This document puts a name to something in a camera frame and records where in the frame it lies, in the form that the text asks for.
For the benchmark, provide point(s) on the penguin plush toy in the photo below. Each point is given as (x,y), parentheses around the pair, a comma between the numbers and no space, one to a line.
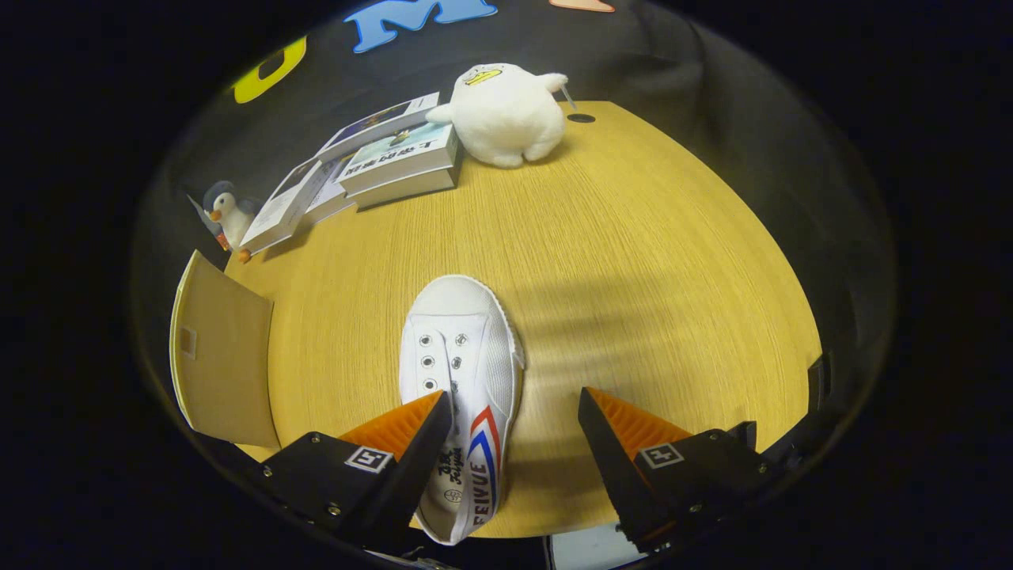
(229,214)

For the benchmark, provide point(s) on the grey cover thin book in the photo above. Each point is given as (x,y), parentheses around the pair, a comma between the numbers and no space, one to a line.
(332,198)

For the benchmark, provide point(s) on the thick white book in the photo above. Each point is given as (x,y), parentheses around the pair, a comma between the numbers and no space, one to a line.
(404,188)

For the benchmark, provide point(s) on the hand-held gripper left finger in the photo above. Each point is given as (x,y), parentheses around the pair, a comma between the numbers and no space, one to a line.
(419,475)

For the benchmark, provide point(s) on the white canvas shoe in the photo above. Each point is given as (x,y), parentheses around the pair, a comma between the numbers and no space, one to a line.
(467,348)

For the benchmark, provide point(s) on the white duck plush toy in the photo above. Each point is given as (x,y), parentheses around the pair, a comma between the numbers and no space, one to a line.
(502,119)

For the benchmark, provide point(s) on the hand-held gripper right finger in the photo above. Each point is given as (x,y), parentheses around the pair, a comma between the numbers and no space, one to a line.
(625,475)

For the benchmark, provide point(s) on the beige fabric storage box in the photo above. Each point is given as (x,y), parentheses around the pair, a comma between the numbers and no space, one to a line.
(225,356)

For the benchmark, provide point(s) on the blue photo cover book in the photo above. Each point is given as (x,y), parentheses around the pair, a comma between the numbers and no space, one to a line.
(380,119)

